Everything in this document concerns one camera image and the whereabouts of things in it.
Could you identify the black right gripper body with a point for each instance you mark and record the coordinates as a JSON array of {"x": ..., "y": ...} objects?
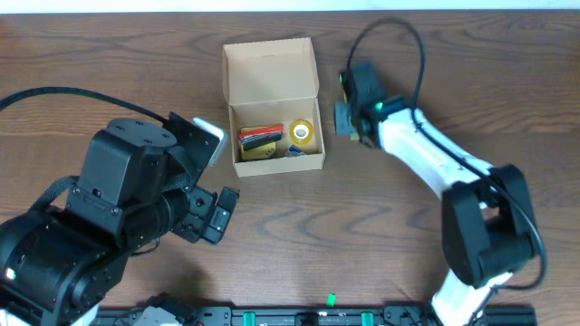
[{"x": 343, "y": 119}]

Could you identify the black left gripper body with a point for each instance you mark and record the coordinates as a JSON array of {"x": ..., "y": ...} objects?
[{"x": 202, "y": 215}]

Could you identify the yellow adhesive tape roll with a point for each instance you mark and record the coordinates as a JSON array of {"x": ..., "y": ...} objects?
[{"x": 301, "y": 132}]

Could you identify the white blue staples box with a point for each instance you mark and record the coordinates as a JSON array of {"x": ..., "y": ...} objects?
[{"x": 294, "y": 151}]

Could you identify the red black stapler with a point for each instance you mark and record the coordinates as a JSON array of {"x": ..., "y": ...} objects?
[{"x": 252, "y": 139}]

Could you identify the cardboard box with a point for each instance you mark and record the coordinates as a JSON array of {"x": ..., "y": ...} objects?
[{"x": 269, "y": 83}]

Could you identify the yellow blue highlighter pen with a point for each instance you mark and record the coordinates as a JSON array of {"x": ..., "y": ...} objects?
[{"x": 348, "y": 127}]

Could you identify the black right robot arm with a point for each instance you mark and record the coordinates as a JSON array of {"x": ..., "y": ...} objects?
[{"x": 488, "y": 228}]

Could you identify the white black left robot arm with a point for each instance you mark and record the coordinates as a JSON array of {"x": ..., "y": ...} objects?
[{"x": 139, "y": 181}]

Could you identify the yellow sticky note pad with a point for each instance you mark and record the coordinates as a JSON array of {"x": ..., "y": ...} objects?
[{"x": 266, "y": 151}]

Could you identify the small green clip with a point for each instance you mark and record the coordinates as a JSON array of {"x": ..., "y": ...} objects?
[{"x": 331, "y": 300}]

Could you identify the black mounting rail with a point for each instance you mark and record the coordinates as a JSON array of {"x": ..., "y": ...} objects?
[{"x": 394, "y": 315}]

